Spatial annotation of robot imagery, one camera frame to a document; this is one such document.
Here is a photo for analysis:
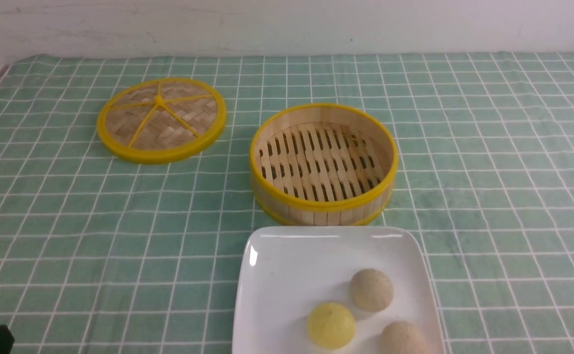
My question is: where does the yellow bamboo steamer lid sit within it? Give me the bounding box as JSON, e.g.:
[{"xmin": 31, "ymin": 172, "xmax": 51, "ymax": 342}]
[{"xmin": 96, "ymin": 78, "xmax": 227, "ymax": 164}]

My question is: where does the white square plate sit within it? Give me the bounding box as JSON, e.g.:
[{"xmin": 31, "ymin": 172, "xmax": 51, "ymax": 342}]
[{"xmin": 231, "ymin": 226, "xmax": 446, "ymax": 354}]

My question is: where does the yellow bamboo steamer basket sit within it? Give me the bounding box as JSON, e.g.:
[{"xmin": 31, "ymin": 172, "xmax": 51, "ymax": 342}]
[{"xmin": 249, "ymin": 103, "xmax": 399, "ymax": 226}]

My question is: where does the yellow steamed bun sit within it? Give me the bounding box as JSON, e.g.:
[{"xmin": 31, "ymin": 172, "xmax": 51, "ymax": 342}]
[{"xmin": 307, "ymin": 302, "xmax": 356, "ymax": 350}]

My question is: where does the green checkered tablecloth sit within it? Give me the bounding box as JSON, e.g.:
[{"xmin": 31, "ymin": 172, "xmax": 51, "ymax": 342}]
[{"xmin": 0, "ymin": 52, "xmax": 574, "ymax": 354}]

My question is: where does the cream white steamed bun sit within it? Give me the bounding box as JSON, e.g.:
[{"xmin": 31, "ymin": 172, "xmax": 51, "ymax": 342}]
[{"xmin": 379, "ymin": 321, "xmax": 431, "ymax": 354}]

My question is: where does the beige steamed bun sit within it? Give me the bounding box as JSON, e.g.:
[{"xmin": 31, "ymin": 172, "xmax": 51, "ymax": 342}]
[{"xmin": 348, "ymin": 268, "xmax": 395, "ymax": 312}]

